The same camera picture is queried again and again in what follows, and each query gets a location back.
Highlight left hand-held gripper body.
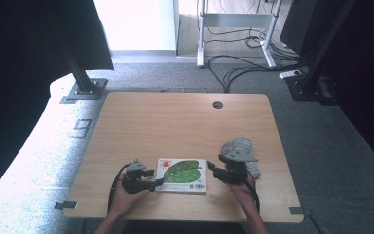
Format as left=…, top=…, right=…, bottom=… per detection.
left=121, top=158, right=156, bottom=195

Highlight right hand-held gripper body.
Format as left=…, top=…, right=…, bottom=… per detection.
left=218, top=141, right=260, bottom=185

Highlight white caterpillar picture book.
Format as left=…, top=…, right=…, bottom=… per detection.
left=154, top=157, right=207, bottom=196

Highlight person's left hand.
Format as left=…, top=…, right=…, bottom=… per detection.
left=109, top=176, right=151, bottom=217

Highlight person's right hand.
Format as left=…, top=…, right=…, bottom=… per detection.
left=227, top=172, right=258, bottom=213

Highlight grey knitted cloth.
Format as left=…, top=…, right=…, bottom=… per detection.
left=220, top=137, right=263, bottom=180

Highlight grey tape floor mark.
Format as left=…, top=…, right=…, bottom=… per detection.
left=71, top=118, right=94, bottom=139

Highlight white power strip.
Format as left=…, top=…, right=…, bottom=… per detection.
left=279, top=68, right=303, bottom=80

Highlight black stand with dark base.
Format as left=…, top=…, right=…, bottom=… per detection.
left=284, top=0, right=358, bottom=107

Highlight black metal stand with base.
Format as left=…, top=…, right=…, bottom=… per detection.
left=61, top=40, right=109, bottom=101

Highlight dark curtain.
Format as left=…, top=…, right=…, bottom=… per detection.
left=279, top=0, right=374, bottom=178

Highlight black curtain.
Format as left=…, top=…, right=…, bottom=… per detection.
left=0, top=0, right=115, bottom=211

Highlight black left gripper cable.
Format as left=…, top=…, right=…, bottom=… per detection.
left=107, top=162, right=132, bottom=211

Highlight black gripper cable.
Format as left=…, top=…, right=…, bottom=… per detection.
left=107, top=162, right=132, bottom=211
left=243, top=179, right=261, bottom=214

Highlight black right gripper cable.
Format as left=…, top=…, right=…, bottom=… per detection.
left=243, top=179, right=261, bottom=214

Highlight black floor cables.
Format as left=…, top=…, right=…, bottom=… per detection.
left=205, top=0, right=311, bottom=95

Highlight white desk frame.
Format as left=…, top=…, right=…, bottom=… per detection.
left=196, top=0, right=284, bottom=69

